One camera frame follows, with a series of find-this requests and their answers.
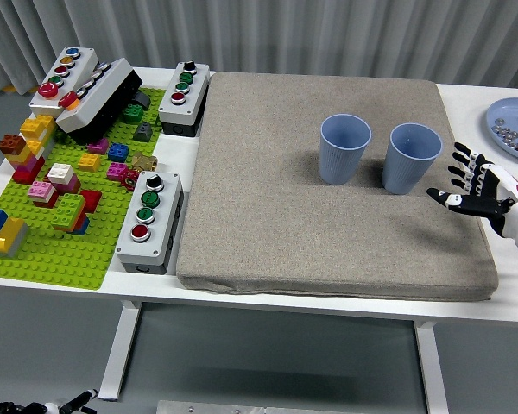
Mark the blue plate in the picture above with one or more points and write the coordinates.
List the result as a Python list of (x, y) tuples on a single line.
[(507, 110)]

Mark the dark grey sloped brick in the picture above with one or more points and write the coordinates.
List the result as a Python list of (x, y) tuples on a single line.
[(143, 133)]

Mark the red toy brick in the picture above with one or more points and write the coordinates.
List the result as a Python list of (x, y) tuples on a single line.
[(92, 200)]

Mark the grey five-button control box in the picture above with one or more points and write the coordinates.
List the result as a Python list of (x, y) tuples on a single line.
[(47, 101)]

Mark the green orange blue brick stack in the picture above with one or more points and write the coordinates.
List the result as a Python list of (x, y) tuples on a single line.
[(69, 213)]

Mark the grey-brown fabric mat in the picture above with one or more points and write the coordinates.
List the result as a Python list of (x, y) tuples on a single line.
[(263, 194)]

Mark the green toy brick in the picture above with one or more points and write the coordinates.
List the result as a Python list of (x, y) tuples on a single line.
[(133, 114)]

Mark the blue ribbed plastic cup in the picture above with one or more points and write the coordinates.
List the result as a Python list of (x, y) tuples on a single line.
[(341, 164), (403, 172)]

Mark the magenta toy brick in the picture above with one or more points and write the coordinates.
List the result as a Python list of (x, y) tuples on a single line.
[(98, 146), (116, 171)]

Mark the yellow toy brick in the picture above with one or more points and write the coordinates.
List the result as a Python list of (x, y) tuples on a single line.
[(89, 162)]

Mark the tall multicolour brick tower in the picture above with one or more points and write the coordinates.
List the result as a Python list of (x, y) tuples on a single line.
[(28, 164)]

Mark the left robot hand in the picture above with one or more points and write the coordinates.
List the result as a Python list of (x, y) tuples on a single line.
[(47, 407)]

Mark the grey tilted control box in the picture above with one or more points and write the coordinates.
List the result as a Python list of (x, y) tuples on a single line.
[(95, 103)]

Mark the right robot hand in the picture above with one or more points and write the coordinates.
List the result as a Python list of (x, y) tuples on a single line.
[(511, 207)]

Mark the yellow and grey brick stack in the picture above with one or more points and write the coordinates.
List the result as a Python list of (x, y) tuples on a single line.
[(6, 239)]

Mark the white table leg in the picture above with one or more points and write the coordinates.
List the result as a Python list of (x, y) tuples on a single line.
[(431, 366), (118, 349)]

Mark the grey pleated curtain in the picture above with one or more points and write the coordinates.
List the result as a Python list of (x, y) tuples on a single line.
[(285, 34)]

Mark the blue toy brick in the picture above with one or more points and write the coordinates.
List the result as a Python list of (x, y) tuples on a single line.
[(118, 152)]

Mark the pink white red brick stack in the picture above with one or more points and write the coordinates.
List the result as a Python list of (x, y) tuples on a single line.
[(42, 194)]

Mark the brass valve with red handwheel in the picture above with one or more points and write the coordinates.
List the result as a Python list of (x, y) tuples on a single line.
[(144, 162)]

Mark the white and pink brick stack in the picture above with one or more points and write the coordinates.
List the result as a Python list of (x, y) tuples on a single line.
[(62, 177)]

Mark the grey four-button control box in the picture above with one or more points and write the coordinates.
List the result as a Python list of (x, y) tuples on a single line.
[(131, 250), (174, 110)]

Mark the green brick baseplate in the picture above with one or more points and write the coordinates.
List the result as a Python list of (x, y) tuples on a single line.
[(69, 259)]

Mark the black curved piece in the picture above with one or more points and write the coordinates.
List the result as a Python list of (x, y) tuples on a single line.
[(142, 100)]

